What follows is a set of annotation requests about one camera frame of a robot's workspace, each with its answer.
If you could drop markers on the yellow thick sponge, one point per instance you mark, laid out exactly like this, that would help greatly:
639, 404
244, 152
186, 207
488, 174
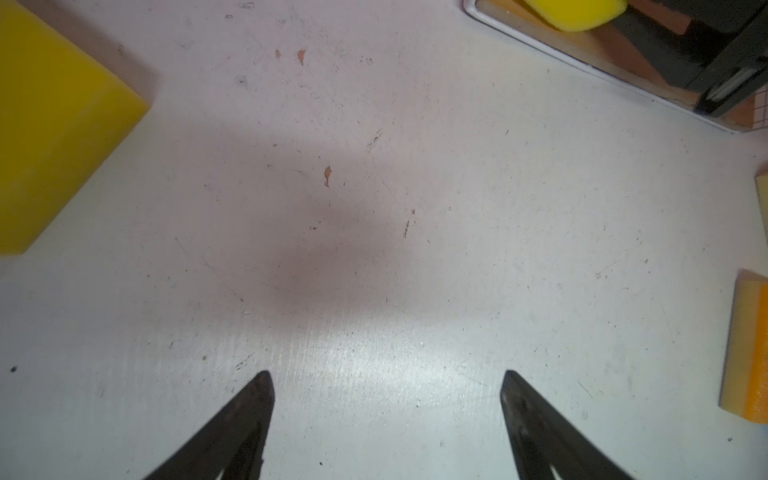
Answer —
62, 115
577, 15

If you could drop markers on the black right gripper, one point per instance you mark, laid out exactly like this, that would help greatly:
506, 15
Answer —
721, 56

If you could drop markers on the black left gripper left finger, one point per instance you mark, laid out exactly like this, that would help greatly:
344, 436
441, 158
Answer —
231, 444

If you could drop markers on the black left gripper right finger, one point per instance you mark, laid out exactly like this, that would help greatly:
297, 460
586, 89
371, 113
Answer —
544, 444

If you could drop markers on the orange sponge near shelf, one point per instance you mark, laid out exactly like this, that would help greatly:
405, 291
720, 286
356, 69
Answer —
761, 181

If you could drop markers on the white wire wooden shelf rack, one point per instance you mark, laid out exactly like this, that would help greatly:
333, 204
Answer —
606, 53

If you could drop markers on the orange flat sponge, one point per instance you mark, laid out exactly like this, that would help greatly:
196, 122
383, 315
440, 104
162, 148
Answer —
744, 384

